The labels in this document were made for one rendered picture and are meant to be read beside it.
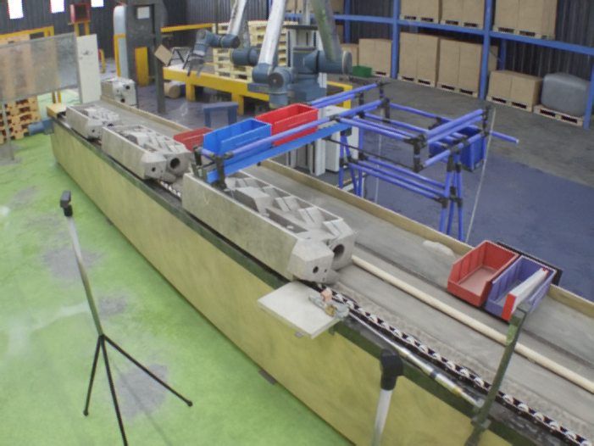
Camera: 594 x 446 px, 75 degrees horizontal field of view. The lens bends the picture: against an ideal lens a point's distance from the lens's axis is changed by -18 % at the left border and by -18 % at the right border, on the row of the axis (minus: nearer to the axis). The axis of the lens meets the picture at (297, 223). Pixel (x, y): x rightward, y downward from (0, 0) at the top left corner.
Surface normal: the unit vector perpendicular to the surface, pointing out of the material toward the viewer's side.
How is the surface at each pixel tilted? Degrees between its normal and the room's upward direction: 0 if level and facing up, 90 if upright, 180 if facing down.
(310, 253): 38
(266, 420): 0
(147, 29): 90
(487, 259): 88
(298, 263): 71
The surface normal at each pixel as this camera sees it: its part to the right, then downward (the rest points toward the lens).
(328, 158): -0.67, 0.34
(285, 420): 0.00, -0.89
